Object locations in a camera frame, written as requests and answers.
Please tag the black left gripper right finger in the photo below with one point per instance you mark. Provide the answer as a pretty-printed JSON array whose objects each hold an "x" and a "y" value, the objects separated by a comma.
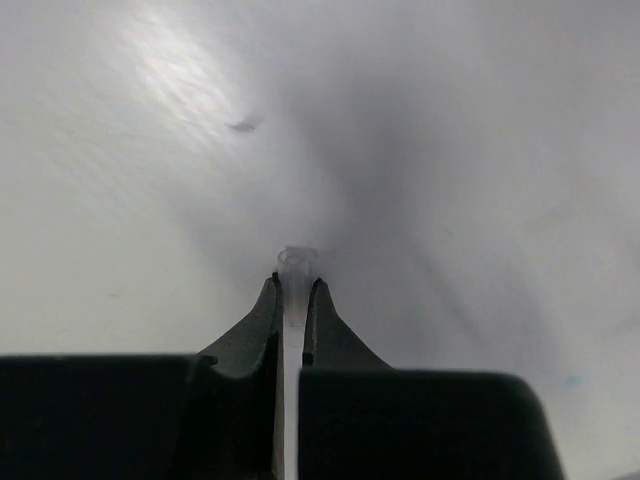
[{"x": 359, "y": 418}]

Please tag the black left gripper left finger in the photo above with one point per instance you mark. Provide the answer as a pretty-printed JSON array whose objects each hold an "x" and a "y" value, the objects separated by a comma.
[{"x": 205, "y": 415}]

